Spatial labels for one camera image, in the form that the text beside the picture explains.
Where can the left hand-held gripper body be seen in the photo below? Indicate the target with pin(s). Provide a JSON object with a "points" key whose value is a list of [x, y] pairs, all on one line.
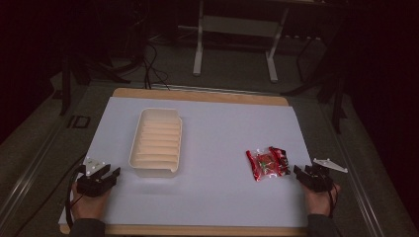
{"points": [[91, 188]]}

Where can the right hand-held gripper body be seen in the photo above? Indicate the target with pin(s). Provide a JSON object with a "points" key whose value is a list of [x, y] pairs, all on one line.
{"points": [[318, 181]]}

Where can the person's left hand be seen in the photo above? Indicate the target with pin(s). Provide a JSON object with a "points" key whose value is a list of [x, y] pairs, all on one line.
{"points": [[86, 205]]}

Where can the person's right hand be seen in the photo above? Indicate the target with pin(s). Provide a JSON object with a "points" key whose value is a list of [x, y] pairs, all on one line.
{"points": [[318, 202]]}

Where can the red snack packet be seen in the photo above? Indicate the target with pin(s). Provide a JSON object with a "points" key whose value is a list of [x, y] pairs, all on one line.
{"points": [[268, 163]]}

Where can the cream ribbed plastic tray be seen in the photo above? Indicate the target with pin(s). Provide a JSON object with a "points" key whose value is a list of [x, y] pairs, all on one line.
{"points": [[156, 143]]}

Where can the black metal stand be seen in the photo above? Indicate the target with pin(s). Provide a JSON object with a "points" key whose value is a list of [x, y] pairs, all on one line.
{"points": [[70, 82], [332, 95]]}

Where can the white table mat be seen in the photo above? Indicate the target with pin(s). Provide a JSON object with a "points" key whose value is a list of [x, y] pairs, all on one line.
{"points": [[214, 138]]}

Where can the metal floor rail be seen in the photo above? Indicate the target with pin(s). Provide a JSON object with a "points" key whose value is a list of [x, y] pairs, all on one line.
{"points": [[29, 182], [360, 194]]}

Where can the black rectangular floor bracket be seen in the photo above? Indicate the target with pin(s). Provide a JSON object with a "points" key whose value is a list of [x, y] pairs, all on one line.
{"points": [[79, 121]]}

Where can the white metal stand frame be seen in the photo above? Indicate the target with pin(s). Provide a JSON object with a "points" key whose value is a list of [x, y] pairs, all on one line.
{"points": [[237, 31]]}

